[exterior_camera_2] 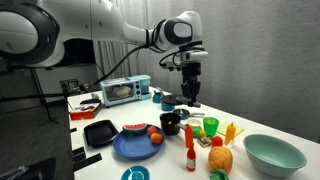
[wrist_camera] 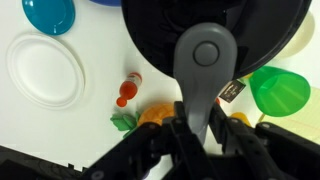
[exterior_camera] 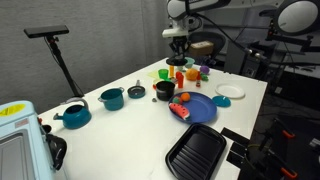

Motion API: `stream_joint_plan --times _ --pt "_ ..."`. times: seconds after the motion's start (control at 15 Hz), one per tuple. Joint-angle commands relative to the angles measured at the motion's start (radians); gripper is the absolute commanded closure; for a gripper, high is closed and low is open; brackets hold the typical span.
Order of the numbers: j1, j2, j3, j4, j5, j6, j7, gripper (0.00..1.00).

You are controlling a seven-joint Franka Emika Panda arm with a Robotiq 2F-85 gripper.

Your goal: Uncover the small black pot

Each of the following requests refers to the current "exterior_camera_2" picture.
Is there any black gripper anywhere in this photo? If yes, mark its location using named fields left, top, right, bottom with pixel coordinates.
left=180, top=62, right=202, bottom=105

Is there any yellow-green mat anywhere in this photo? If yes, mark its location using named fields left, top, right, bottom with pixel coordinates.
left=216, top=121, right=245, bottom=138

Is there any red cardboard box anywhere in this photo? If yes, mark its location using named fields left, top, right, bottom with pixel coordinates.
left=69, top=102, right=103, bottom=121

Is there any black pot lid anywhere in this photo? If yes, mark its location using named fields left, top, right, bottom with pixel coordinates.
left=161, top=94, right=202, bottom=108

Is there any toy orange fruit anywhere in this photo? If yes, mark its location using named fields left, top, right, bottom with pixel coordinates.
left=150, top=132, right=164, bottom=145

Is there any short black tape strip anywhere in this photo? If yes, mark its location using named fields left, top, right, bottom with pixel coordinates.
left=71, top=146, right=86, bottom=157

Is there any small black pot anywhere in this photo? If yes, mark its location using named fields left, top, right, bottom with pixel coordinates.
left=159, top=112, right=187, bottom=136

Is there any small brown toy box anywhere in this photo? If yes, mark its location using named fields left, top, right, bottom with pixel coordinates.
left=196, top=135, right=213, bottom=148

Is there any green plastic cup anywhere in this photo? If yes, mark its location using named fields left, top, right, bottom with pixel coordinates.
left=202, top=116, right=220, bottom=138

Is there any teal cooking pot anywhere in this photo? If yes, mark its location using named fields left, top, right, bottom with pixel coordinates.
left=160, top=101, right=177, bottom=112

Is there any mint green bowl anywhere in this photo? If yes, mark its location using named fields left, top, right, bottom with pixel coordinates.
left=242, top=134, right=308, bottom=178

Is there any green and yellow toy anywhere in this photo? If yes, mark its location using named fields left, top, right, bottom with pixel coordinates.
left=192, top=127, right=207, bottom=139

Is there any black baking tray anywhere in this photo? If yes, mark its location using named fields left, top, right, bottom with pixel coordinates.
left=83, top=119, right=120, bottom=149

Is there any orange-red ketchup bottle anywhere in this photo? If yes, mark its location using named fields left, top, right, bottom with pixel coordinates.
left=184, top=123, right=195, bottom=149

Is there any teal kettle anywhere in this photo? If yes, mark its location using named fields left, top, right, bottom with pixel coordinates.
left=152, top=87, right=165, bottom=104

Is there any light blue toaster oven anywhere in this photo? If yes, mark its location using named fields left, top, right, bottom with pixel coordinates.
left=99, top=74, right=153, bottom=108

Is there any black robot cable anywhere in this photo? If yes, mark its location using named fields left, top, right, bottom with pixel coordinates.
left=63, top=19, right=168, bottom=98

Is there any small red sauce bottle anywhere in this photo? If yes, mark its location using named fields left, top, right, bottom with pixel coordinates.
left=186, top=143, right=197, bottom=173

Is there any toy watermelon slice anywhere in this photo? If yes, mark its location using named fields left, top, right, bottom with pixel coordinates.
left=122, top=122, right=149, bottom=137

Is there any orange toy pineapple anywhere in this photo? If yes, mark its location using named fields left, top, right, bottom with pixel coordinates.
left=208, top=146, right=234, bottom=175

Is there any long black tape strip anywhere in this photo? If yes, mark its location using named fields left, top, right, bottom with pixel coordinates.
left=73, top=153, right=103, bottom=173

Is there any red toy apple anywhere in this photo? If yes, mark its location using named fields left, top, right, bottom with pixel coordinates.
left=147, top=125, right=158, bottom=137

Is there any black light stand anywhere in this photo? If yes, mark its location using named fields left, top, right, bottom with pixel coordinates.
left=29, top=66, right=60, bottom=126

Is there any yellow mustard bottle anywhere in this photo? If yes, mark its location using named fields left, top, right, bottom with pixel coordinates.
left=224, top=122, right=237, bottom=146

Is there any small teal frying pan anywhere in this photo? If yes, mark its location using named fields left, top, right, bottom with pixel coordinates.
left=172, top=108, right=206, bottom=120

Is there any blue plate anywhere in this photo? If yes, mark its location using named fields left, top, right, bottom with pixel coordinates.
left=112, top=124, right=166, bottom=160

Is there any red toy tomato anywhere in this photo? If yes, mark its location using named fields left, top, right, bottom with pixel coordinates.
left=211, top=135, right=224, bottom=148

